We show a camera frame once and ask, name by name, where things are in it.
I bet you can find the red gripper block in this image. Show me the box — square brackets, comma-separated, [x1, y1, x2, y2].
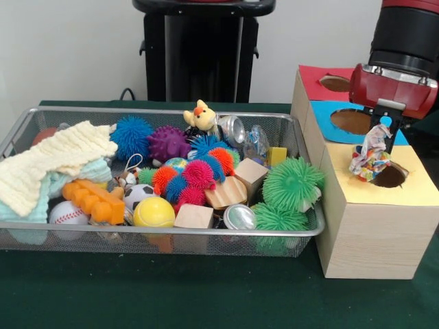
[348, 63, 439, 155]

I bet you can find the floral print cloth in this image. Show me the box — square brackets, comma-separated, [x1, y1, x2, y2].
[348, 118, 394, 182]

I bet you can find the green spiky ball with eyes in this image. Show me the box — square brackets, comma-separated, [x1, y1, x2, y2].
[262, 157, 325, 212]

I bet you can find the blue spiky ball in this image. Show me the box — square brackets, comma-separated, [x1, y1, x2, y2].
[110, 115, 154, 161]

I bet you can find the orange plastic compartment tray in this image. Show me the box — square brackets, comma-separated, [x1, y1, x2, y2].
[62, 180, 126, 226]

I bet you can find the cream waffle cloth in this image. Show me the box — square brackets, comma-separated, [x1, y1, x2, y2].
[0, 120, 119, 217]

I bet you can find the wooden box with three holes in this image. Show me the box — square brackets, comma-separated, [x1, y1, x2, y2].
[290, 64, 439, 280]

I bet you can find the large green spiky ball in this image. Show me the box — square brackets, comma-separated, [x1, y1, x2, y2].
[252, 202, 309, 254]

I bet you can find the yellow plush duck toy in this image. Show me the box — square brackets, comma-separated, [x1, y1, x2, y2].
[183, 99, 217, 132]

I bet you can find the multicolour spiky caterpillar toy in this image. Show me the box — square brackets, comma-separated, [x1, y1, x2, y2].
[139, 147, 241, 206]

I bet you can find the purple spiky ball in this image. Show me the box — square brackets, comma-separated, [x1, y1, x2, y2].
[147, 125, 191, 162]

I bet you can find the dark green table cloth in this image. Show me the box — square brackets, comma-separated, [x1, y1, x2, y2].
[0, 99, 439, 329]

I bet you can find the yellow tennis ball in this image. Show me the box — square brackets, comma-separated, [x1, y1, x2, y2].
[132, 197, 176, 228]

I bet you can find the small soccer ball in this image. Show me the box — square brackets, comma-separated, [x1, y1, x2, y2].
[123, 184, 159, 210]

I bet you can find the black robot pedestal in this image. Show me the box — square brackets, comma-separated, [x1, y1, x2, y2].
[132, 0, 277, 103]

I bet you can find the shallow wire mesh bin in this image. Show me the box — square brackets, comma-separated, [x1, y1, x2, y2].
[0, 106, 324, 258]

